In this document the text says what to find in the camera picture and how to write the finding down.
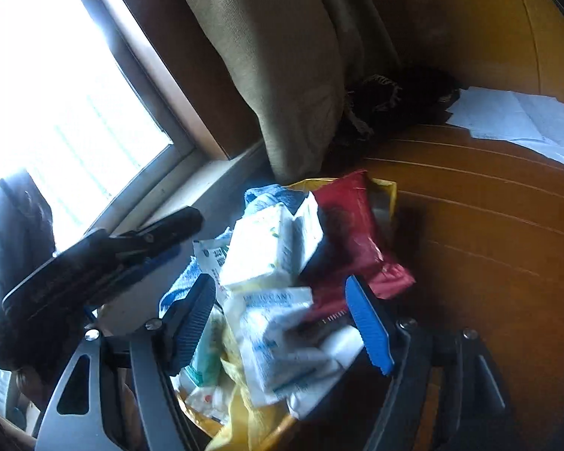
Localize white lemon print tissue pack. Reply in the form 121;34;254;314
220;194;324;291

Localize teal white tissue pack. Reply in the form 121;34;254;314
185;306;225;387

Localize red foil snack bag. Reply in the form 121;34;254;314
299;170;415;322

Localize yellow wooden cabinet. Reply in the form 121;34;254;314
373;0;564;103

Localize window frame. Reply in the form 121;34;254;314
81;0;271;237

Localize olive curtain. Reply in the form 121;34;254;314
185;0;398;183

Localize white paper sheets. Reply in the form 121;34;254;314
447;86;564;165

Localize yellow cardboard box tray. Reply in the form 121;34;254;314
172;177;397;450

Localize white red-text packet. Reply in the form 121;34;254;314
176;369;234;425

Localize blue towel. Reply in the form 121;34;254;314
159;184;306;316

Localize white desiccant packet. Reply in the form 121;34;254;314
224;287;340;407

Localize person's left hand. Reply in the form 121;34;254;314
15;366;52;411

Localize green white packet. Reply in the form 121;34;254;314
192;236;231;306

